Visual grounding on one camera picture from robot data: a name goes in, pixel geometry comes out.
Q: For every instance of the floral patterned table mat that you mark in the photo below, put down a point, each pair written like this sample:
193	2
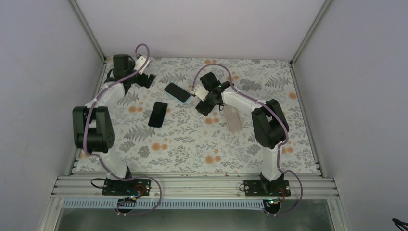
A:
189	142

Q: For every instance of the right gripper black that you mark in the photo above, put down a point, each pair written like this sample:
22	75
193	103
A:
201	108

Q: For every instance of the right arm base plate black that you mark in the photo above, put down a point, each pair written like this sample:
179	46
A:
264	188

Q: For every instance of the left aluminium frame post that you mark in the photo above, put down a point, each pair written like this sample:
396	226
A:
82	19

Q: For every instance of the dark blue phone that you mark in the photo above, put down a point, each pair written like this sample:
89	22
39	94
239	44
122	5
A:
157	115

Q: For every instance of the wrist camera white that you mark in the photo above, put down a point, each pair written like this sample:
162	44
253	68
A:
141	64
200	92

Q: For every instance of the right aluminium frame post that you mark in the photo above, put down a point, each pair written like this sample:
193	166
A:
322	11

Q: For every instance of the slotted cable duct grey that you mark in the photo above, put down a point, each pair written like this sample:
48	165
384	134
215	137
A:
86	203

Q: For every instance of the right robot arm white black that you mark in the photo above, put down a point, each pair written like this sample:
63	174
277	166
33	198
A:
269	123

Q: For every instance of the aluminium frame post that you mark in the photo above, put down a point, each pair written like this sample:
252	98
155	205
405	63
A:
82	19
322	11

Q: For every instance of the beige phone case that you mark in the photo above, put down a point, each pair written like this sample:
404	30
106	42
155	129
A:
233	119

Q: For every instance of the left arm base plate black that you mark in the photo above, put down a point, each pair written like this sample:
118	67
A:
138	187

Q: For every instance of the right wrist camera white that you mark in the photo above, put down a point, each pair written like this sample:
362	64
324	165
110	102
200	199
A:
200	92

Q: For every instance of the aluminium mounting rail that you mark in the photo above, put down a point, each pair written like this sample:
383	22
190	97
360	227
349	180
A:
198	186

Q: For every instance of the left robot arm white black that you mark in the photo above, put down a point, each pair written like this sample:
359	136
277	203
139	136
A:
92	125

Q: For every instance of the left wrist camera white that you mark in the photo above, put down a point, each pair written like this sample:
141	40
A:
141	64

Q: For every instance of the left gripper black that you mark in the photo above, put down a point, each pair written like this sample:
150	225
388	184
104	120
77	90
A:
142	83

